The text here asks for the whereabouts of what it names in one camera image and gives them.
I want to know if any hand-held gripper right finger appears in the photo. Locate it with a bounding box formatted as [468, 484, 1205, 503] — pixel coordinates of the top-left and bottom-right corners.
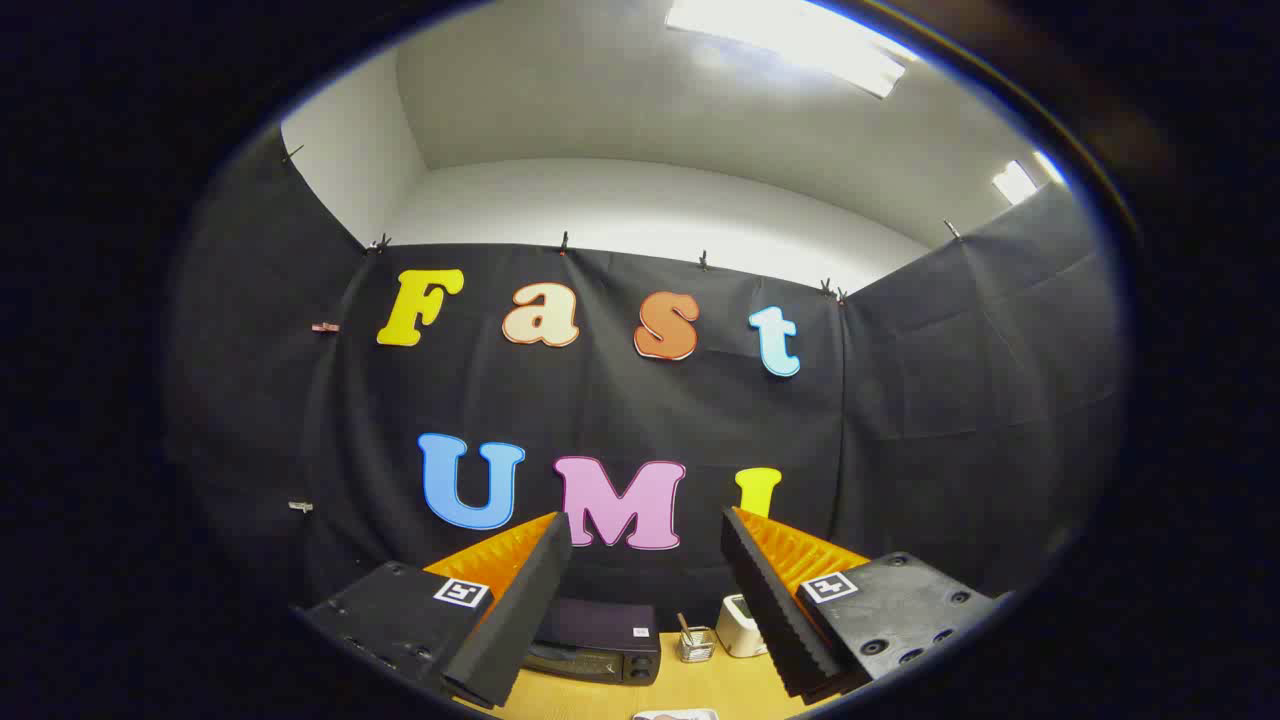
[720, 506, 1001, 705]

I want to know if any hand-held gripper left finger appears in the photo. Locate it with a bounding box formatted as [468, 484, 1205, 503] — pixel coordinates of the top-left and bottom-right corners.
[297, 512, 573, 711]

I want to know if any black toaster oven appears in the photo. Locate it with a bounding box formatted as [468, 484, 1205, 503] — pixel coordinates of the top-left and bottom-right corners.
[522, 598, 663, 687]

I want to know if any white bread toaster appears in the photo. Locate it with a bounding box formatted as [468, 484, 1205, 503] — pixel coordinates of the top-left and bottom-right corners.
[715, 594, 769, 658]

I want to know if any black backdrop cloth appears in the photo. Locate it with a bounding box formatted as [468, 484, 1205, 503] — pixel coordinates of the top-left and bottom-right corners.
[165, 130, 1131, 681]

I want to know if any small ceiling light panel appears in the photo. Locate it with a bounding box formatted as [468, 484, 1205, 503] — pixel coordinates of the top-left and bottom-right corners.
[992, 150, 1069, 206]

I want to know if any large ceiling light panel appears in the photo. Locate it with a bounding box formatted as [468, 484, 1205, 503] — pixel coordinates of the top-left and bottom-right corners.
[665, 0, 919, 99]

